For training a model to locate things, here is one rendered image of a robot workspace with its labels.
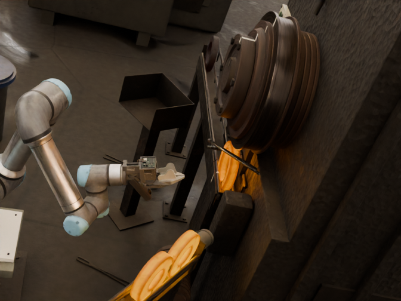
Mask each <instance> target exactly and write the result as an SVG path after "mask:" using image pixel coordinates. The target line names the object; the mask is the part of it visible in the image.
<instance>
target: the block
mask: <svg viewBox="0 0 401 301"><path fill-rule="evenodd" d="M252 211H253V205H252V198H251V196H250V195H249V194H245V193H240V192H235V191H230V190H225V191H224V193H223V196H222V197H221V200H220V203H219V205H218V207H217V210H216V212H215V215H214V217H213V220H212V222H211V225H210V227H209V229H208V230H209V231H210V232H211V233H212V234H213V236H214V242H213V243H212V244H211V245H210V246H209V247H207V248H206V252H208V253H212V254H219V255H222V256H228V257H230V256H232V255H233V252H234V250H235V248H236V246H237V244H238V242H239V239H240V237H241V235H242V233H243V230H244V229H245V226H246V224H247V222H248V220H249V217H250V215H251V213H252Z"/></svg>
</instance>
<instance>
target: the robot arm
mask: <svg viewBox="0 0 401 301"><path fill-rule="evenodd" d="M71 102H72V95H71V93H70V90H69V88H68V87H67V86H66V84H64V83H63V82H61V81H60V80H58V79H53V78H51V79H48V80H45V81H42V82H41V83H40V84H39V85H37V86H36V87H34V88H33V89H31V90H30V91H28V92H26V93H24V94H23V95H22V96H21V97H20V98H19V99H18V101H17V103H16V107H15V120H16V126H17V129H16V132H15V133H14V135H13V137H12V138H11V140H10V142H9V144H8V146H7V147H6V149H5V151H4V153H1V154H0V201H1V200H2V199H4V198H5V197H6V196H7V195H8V194H9V193H10V192H11V191H13V190H14V189H15V188H17V187H18V186H19V185H21V183H22V181H23V180H24V178H25V176H26V166H25V163H26V162H27V160H28V159H29V157H30V156H31V154H32V153H33V155H34V157H35V158H36V160H37V162H38V164H39V166H40V168H41V170H42V172H43V174H44V176H45V178H46V180H47V181H48V183H49V185H50V187H51V189H52V191H53V192H54V195H55V197H56V198H57V201H58V202H59V204H60V206H61V208H62V210H63V212H64V214H65V215H66V218H65V220H64V222H63V227H64V229H65V231H66V232H67V233H68V234H70V235H72V236H80V235H82V234H83V233H84V232H85V231H86V230H87V229H88V228H89V226H90V225H91V224H92V222H93V221H94V220H95V219H96V218H102V217H104V216H106V215H107V214H108V213H109V197H108V191H107V187H108V186H122V184H123V185H127V184H128V180H129V183H130V184H131V185H132V186H133V187H134V189H135V190H136V191H137V192H138V193H139V194H140V195H141V196H142V198H143V199H144V200H145V201H148V200H151V198H152V190H151V189H150V188H163V187H166V186H170V185H171V184H174V183H176V182H178V181H180V180H182V179H184V174H182V173H179V172H176V169H175V167H174V164H173V163H168V164H167V165H166V167H165V168H156V167H157V160H156V157H155V156H141V157H140V159H138V160H139V161H138V160H137V162H134V163H127V160H123V165H122V164H101V165H92V164H91V165H81V166H80V167H79V168H78V172H77V180H78V185H79V186H82V187H85V190H86V195H87V196H86V198H85V199H83V198H82V196H81V194H80V192H79V190H78V188H77V186H76V184H75V182H74V180H73V178H72V176H71V174H70V172H69V171H68V169H67V167H66V165H65V163H64V161H63V159H62V157H61V155H60V153H59V151H58V149H57V147H56V145H55V143H54V141H53V138H52V137H51V133H52V129H51V127H52V126H53V125H54V124H55V123H56V121H57V120H58V118H59V116H60V115H61V113H62V112H63V111H64V110H66V109H67V108H68V107H69V106H70V104H71ZM157 178H158V179H157Z"/></svg>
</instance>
